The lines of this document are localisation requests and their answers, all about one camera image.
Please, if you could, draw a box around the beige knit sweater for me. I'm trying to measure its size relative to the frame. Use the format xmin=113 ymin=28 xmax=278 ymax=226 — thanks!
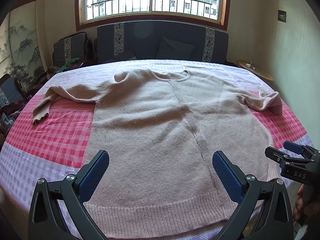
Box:
xmin=33 ymin=69 xmax=283 ymax=239

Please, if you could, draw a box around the person's right hand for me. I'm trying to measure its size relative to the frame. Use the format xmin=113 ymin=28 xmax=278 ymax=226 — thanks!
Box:
xmin=293 ymin=184 xmax=319 ymax=222

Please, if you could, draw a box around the pink checked bed sheet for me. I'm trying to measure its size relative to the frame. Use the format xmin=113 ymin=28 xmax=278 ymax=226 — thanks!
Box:
xmin=0 ymin=59 xmax=315 ymax=240

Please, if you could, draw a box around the round wooden side table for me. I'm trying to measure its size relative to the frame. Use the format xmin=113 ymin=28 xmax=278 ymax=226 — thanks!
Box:
xmin=236 ymin=60 xmax=274 ymax=82

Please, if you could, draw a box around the dark sofa cushion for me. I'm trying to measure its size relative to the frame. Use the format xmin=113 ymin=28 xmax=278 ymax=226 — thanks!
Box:
xmin=156 ymin=36 xmax=194 ymax=60

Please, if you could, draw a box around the painted folding screen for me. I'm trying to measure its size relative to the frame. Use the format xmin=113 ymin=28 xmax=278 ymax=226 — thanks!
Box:
xmin=1 ymin=0 xmax=44 ymax=90

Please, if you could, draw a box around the dark blue armchair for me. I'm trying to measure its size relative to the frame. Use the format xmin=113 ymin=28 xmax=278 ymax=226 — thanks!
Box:
xmin=53 ymin=32 xmax=88 ymax=67

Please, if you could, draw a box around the dark blue sofa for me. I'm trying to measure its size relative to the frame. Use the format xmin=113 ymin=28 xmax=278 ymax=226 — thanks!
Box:
xmin=97 ymin=21 xmax=229 ymax=64

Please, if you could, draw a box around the black wall switch plate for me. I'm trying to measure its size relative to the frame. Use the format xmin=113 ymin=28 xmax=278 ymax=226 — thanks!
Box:
xmin=278 ymin=10 xmax=287 ymax=23

